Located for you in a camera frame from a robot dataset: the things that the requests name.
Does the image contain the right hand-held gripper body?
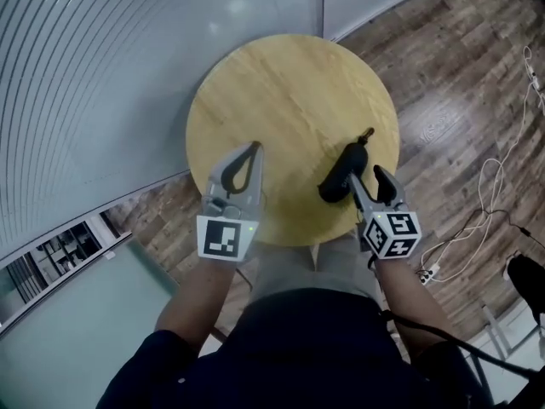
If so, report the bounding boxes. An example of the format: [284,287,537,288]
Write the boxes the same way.
[360,201,423,261]

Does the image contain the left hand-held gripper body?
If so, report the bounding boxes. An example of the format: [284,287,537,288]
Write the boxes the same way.
[196,193,262,264]

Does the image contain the black glasses case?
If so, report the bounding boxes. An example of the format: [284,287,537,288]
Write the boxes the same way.
[318,126,376,205]

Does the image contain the person's left forearm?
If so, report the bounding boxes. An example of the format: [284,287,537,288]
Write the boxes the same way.
[154,256,238,351]

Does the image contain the person's right forearm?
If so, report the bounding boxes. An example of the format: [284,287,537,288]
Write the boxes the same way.
[374,253,460,362]

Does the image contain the white power strip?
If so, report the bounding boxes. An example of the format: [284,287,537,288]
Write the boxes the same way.
[418,263,442,287]

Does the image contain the round wooden table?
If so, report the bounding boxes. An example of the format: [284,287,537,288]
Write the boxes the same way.
[185,33,401,248]

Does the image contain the person's grey trousers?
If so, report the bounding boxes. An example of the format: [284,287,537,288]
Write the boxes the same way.
[250,231,385,308]

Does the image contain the person's dark shirt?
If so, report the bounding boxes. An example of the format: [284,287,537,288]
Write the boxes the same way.
[95,287,496,409]

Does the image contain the shelf behind glass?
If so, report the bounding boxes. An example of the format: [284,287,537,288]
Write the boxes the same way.
[0,219,106,317]

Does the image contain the white floor cable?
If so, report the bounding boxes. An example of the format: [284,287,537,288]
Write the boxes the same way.
[419,44,545,283]

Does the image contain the thin black floor cable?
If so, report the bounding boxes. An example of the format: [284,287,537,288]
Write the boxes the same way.
[458,208,532,239]

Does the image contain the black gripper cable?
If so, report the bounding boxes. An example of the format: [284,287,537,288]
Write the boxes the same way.
[366,251,545,379]

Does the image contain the metal frame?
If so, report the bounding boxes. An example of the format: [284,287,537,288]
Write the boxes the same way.
[479,301,545,360]

